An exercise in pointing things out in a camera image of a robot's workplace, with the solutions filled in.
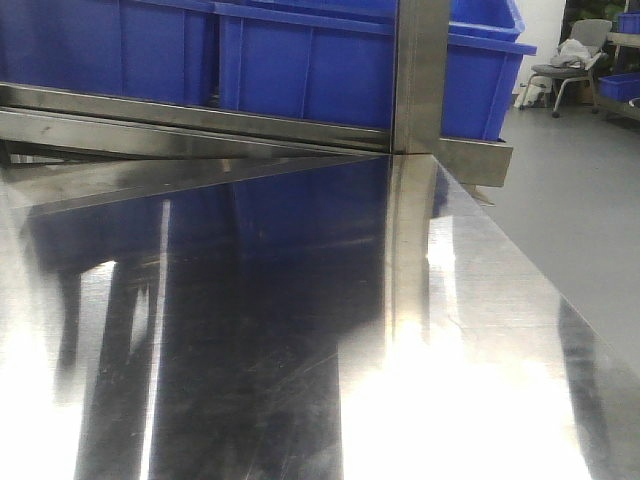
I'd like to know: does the blue plastic bin left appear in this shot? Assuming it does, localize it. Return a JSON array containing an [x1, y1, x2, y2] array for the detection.
[[1, 1, 216, 105]]

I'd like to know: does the blue plastic bin right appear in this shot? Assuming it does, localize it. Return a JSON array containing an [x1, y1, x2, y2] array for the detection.
[[215, 1, 536, 141]]

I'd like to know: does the blue plastic bin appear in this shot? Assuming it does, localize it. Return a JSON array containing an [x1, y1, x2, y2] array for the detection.
[[215, 1, 536, 141], [1, 1, 216, 105]]

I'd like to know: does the upper stacked blue bin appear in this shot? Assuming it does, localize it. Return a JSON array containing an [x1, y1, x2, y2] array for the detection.
[[449, 0, 525, 42]]

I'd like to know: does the grey cloth on chair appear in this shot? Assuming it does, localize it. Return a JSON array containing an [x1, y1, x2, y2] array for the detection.
[[550, 39, 594, 69]]

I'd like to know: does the grey office chair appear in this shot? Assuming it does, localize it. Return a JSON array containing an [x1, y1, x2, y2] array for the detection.
[[517, 19, 613, 119]]

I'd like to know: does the small blue background bin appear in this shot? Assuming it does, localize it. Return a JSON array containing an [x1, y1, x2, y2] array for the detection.
[[599, 72, 640, 102]]

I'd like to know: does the stainless steel shelf frame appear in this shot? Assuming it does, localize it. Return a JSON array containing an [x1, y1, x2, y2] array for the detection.
[[1, 1, 512, 187]]

